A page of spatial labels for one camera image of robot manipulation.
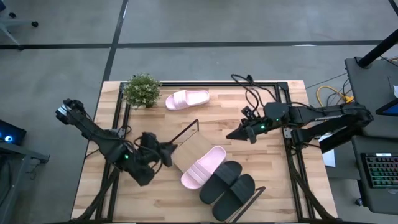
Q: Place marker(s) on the grey metal side table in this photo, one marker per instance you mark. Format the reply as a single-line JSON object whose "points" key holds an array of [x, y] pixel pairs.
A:
{"points": [[18, 152]]}

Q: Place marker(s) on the grey desk with keyboard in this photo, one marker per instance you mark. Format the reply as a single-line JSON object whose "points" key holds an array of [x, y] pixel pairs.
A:
{"points": [[360, 199]]}

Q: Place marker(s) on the black diagonal bar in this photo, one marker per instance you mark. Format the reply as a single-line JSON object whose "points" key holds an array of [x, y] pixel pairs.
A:
{"points": [[335, 141]]}

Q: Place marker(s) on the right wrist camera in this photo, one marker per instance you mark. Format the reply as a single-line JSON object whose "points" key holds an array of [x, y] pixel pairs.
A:
{"points": [[248, 112]]}

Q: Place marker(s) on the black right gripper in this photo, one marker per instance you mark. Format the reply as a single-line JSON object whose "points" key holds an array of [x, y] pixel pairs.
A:
{"points": [[262, 126]]}

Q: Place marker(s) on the black computer with blue light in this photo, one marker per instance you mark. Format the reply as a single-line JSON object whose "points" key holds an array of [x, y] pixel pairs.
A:
{"points": [[12, 133]]}

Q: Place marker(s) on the black aluminium table frame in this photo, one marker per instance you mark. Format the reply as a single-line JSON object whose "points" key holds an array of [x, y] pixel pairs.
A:
{"points": [[217, 84]]}

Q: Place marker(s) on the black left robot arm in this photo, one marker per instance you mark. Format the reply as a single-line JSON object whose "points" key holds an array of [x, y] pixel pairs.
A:
{"points": [[105, 143]]}

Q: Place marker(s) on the grey office chair base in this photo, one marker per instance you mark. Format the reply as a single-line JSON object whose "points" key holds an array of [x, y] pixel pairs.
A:
{"points": [[18, 22]]}

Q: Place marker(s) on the silver frame bracket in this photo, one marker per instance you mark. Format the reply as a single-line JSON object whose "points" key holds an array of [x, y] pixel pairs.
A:
{"points": [[287, 133]]}

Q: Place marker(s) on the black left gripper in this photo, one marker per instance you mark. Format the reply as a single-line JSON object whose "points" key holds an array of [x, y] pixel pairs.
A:
{"points": [[150, 152]]}

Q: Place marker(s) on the wooden shelf with black frame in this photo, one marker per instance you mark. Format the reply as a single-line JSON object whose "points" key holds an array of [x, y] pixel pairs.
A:
{"points": [[189, 152]]}

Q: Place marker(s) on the black round pole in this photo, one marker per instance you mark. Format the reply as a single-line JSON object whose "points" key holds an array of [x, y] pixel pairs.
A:
{"points": [[377, 49]]}

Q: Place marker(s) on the tablet with blue screen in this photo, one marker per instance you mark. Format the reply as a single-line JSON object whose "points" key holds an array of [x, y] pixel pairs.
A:
{"points": [[390, 109]]}

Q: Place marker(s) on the pink slide sandal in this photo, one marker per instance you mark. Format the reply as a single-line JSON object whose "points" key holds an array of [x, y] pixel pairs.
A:
{"points": [[186, 99], [203, 168]]}

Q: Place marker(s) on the backlit black keyboard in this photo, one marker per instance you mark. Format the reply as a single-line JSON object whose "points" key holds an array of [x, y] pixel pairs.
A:
{"points": [[382, 171]]}

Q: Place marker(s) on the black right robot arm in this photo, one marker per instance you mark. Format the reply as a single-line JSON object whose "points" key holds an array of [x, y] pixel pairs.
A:
{"points": [[326, 116]]}

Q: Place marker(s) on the black slide sandal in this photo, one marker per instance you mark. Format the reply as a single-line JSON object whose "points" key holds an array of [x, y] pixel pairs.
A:
{"points": [[220, 182], [233, 197]]}

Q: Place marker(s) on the green potted plant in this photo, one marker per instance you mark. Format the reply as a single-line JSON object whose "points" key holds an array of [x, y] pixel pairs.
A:
{"points": [[142, 91]]}

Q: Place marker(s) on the white paper sheet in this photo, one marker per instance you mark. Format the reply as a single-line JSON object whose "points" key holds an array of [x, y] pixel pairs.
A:
{"points": [[329, 158]]}

